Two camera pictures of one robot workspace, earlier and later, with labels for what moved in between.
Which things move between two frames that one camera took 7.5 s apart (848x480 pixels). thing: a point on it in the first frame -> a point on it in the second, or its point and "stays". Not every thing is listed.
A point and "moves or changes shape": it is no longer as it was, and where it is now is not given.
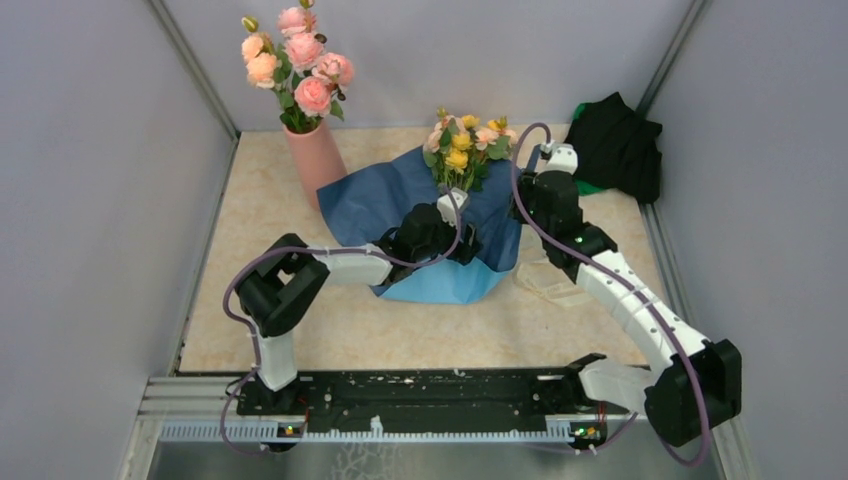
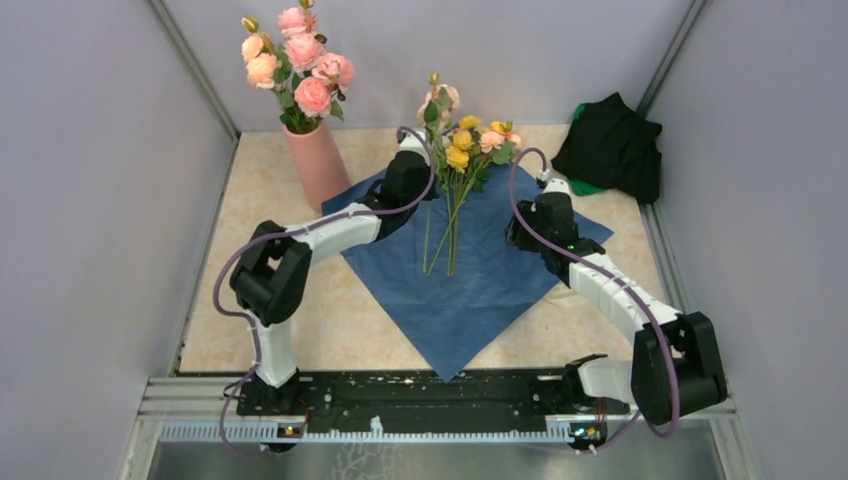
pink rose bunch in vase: x=305 y=78 stays
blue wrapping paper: x=370 y=203 moves or changes shape
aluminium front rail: x=205 y=409 stays
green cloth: x=585 y=187 stays
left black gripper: x=468 y=245 -> x=431 y=193
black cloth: x=617 y=149 stays
